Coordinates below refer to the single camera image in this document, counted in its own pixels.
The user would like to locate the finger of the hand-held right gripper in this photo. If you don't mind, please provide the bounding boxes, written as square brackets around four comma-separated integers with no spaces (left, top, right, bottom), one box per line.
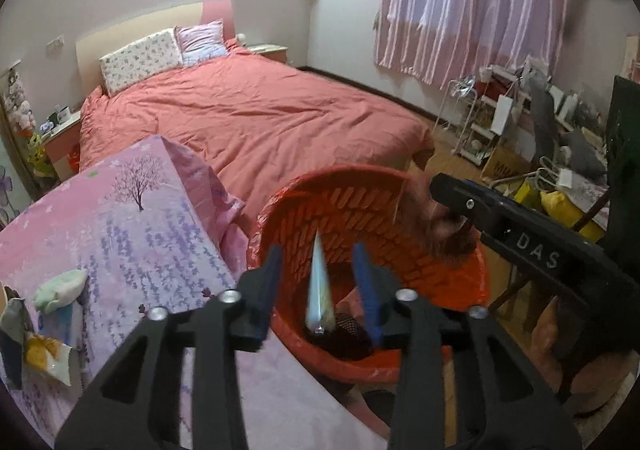
[429,173,521,237]

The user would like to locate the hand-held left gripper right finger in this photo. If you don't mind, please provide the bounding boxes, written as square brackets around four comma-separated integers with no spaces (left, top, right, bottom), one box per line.
[351,243,583,450]

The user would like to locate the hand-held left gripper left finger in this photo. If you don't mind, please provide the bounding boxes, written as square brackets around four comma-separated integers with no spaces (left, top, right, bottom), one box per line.
[55,244,283,450]

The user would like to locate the brown plaid cloth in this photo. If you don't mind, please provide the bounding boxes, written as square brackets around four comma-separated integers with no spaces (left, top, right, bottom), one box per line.
[395,173,478,258]

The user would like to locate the light blue wrapper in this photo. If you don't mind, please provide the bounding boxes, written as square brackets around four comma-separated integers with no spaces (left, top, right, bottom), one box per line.
[302,230,336,333]

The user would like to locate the black dotted cloth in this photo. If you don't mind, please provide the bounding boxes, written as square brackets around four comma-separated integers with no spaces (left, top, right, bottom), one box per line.
[320,313,376,361]

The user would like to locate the orange plastic basket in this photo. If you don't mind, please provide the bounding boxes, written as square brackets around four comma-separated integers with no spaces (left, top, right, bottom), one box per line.
[247,165,488,386]

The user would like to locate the blue tissue packet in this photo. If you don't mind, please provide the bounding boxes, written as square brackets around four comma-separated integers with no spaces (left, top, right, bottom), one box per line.
[30,303,83,346]

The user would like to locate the person's right hand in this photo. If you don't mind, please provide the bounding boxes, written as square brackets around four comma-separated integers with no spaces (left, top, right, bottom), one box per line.
[531,297,563,363]

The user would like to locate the brown cardboard box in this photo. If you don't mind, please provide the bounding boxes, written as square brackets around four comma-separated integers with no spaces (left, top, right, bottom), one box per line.
[482,145,531,183]

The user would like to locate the yellow bag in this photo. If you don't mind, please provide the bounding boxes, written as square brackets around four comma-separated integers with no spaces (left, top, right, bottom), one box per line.
[515,180,606,238]

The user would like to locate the white shelf cart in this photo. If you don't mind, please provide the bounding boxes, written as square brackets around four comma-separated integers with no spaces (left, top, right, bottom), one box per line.
[460,65,531,166]

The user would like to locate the white paper bag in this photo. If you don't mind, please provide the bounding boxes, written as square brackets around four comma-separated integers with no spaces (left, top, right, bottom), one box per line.
[492,95,516,136]

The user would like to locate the grey cushion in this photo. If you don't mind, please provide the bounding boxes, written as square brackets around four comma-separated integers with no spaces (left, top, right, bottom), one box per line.
[560,130,608,178]

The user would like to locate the pink floral tablecloth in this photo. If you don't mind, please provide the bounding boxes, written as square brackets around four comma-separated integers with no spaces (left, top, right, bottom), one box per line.
[0,134,391,450]

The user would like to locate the dark wooden chair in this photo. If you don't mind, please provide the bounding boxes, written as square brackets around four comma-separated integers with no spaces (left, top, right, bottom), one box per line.
[565,0,640,251]

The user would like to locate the bed with salmon duvet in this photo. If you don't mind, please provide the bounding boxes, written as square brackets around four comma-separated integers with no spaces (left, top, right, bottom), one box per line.
[79,48,436,241]

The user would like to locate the pink striped curtain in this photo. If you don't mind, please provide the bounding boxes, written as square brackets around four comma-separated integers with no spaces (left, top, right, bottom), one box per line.
[375,0,573,91]

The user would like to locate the pale green crumpled tissue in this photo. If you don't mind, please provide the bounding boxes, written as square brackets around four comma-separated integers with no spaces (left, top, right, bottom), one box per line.
[34,269,88,316]

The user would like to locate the pink nightstand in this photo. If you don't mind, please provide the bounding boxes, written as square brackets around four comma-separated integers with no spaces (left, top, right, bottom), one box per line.
[42,111,83,181]
[247,44,290,65]

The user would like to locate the yellow flower wrapper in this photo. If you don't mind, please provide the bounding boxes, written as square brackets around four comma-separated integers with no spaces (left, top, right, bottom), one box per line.
[22,333,76,388]

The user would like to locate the pink striped pillow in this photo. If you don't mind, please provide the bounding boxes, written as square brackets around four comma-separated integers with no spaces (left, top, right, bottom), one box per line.
[175,19,228,67]

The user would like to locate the white floral pillow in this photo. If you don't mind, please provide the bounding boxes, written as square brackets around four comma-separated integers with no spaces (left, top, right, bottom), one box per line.
[99,29,185,97]

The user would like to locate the yellow green plush toy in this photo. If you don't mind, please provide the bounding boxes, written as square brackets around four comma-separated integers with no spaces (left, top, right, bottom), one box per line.
[27,133,56,178]

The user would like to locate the grey crumpled cloth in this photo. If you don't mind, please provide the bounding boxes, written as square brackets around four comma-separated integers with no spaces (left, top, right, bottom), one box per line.
[0,297,28,391]

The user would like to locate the flower-print sliding wardrobe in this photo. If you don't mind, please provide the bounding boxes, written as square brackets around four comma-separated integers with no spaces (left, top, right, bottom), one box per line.
[0,130,31,226]

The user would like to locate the beige and pink headboard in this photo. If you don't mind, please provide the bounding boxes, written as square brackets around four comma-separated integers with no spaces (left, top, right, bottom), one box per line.
[75,0,236,96]

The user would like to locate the hanging plush toys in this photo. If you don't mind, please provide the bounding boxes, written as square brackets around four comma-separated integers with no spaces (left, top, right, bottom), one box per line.
[2,70,36,133]

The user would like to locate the white wire rack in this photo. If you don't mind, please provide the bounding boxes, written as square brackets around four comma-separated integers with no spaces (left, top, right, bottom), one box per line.
[435,75,481,156]

